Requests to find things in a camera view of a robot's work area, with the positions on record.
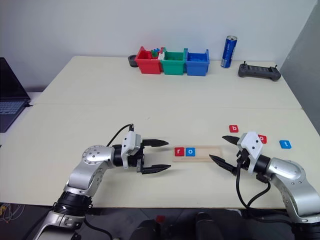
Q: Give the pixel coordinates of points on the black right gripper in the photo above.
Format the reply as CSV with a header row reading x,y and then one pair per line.
x,y
243,160

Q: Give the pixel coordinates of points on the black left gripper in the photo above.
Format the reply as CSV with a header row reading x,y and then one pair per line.
x,y
136,160

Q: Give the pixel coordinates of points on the red letter block b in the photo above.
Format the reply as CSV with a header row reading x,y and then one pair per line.
x,y
234,128

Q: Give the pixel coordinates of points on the red letter block o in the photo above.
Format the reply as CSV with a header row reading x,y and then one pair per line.
x,y
264,139

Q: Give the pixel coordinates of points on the blue letter block t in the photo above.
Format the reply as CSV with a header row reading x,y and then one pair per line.
x,y
285,144

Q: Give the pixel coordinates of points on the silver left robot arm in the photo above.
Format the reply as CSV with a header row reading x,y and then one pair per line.
x,y
92,157

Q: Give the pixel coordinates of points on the long wooden letter tray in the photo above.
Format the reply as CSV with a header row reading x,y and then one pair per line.
x,y
207,152

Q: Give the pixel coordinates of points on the red letter block r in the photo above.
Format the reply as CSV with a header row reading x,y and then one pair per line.
x,y
179,151

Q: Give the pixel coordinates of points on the blue letter block o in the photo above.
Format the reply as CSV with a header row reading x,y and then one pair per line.
x,y
190,151

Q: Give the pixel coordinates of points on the small red object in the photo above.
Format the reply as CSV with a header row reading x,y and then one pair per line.
x,y
160,219

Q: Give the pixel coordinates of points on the dark rounded shape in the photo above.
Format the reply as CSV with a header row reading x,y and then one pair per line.
x,y
203,225
147,230

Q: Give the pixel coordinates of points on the dark grey remote controller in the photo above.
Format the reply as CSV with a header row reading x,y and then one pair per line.
x,y
258,72

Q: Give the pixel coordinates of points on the blue plastic bin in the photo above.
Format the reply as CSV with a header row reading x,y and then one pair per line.
x,y
196,68

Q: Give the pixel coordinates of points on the red plastic bin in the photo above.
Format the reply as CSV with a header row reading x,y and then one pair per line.
x,y
147,66

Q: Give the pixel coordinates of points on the green plastic bin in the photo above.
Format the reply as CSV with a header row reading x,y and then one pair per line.
x,y
173,67

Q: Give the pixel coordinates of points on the black round holder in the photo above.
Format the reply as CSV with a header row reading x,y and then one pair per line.
x,y
131,62

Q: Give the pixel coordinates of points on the tall blue drink can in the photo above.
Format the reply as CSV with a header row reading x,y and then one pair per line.
x,y
228,52

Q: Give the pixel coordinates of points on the small green toy brick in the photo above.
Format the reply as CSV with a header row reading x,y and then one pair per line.
x,y
154,53

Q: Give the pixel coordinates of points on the small white plastic piece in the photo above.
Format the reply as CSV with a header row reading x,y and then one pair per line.
x,y
161,53

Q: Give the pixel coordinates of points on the small blue toy brick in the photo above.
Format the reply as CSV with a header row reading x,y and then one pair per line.
x,y
157,49

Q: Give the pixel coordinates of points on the dark open laptop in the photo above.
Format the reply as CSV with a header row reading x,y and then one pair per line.
x,y
10,100

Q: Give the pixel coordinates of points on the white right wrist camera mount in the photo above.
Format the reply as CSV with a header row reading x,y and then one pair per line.
x,y
251,143

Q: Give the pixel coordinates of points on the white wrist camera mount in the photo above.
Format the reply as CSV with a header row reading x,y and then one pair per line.
x,y
251,143
130,142

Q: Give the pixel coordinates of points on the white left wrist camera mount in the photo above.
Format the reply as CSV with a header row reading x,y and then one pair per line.
x,y
130,142

